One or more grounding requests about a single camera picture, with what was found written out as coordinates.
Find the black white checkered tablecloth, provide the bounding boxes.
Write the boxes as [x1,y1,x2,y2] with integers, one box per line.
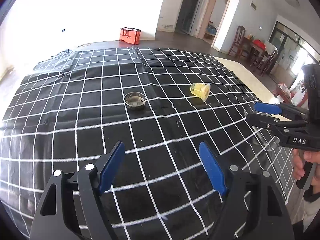
[1,47,294,239]

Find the yellow jelly cup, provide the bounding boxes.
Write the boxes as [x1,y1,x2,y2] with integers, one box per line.
[190,83,210,102]

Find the orange storage bag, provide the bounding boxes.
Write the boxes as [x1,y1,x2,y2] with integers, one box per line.
[119,27,141,45]

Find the round metal jar lid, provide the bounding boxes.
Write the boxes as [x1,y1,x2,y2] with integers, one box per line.
[124,92,146,111]

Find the person's right hand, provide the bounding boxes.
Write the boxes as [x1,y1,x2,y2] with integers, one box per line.
[293,149,319,180]

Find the wooden dining table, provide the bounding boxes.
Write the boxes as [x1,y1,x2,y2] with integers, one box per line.
[243,37,270,64]

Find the wooden dining chair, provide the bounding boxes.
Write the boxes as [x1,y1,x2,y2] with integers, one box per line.
[227,25,246,57]
[251,48,278,76]

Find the black right camera box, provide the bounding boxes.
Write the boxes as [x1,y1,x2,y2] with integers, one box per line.
[302,63,320,125]

